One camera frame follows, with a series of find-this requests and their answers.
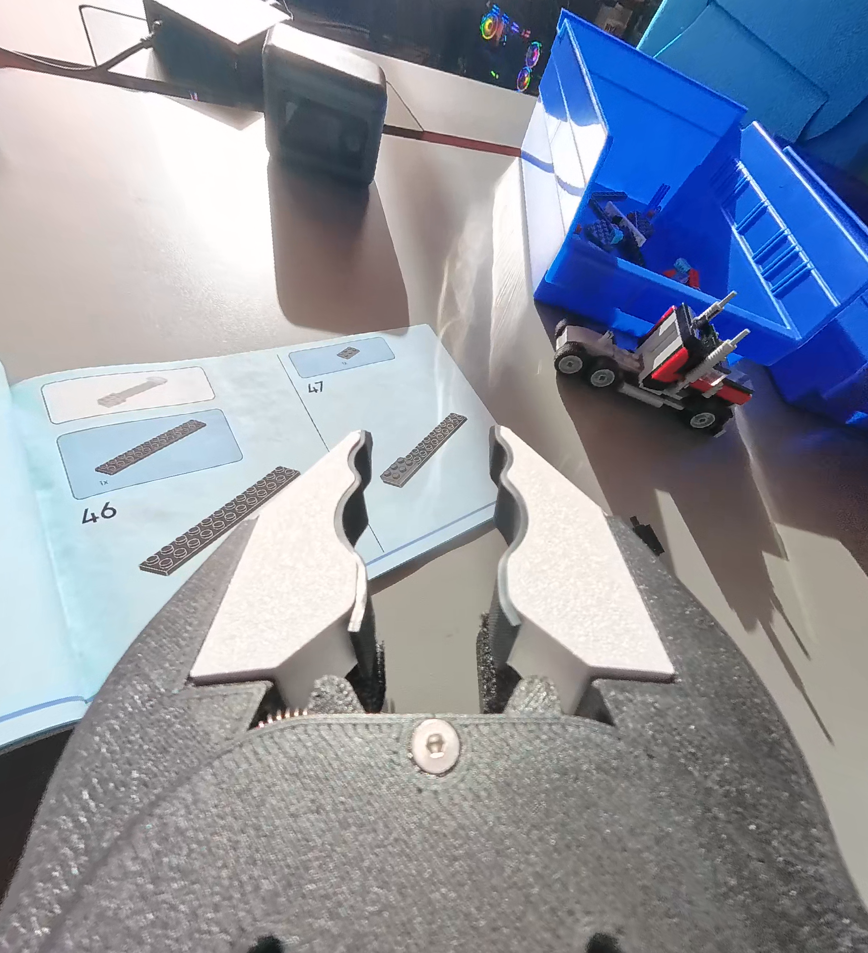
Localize computer case with rainbow fans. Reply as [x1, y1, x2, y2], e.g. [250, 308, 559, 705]
[471, 0, 550, 96]

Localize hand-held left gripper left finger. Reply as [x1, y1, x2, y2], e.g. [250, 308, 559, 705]
[190, 429, 390, 712]

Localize light blue bulky object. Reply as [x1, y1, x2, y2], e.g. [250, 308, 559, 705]
[638, 0, 868, 191]

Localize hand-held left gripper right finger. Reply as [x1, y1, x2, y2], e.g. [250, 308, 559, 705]
[480, 424, 678, 716]

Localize pile of toy bricks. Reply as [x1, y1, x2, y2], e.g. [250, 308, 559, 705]
[583, 190, 706, 291]

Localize red black toy brick truck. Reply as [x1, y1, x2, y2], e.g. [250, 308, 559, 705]
[553, 290, 755, 436]

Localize thin black cable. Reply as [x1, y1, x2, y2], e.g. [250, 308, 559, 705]
[78, 3, 163, 75]

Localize blue plastic parts bin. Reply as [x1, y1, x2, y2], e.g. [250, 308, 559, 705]
[521, 9, 803, 351]
[724, 123, 868, 448]

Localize grey desk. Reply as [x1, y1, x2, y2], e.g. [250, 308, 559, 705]
[0, 0, 868, 894]

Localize light blue instruction booklet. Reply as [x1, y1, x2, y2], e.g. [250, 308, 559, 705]
[0, 324, 498, 771]

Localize black cube device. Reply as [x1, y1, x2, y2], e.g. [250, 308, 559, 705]
[263, 22, 389, 187]

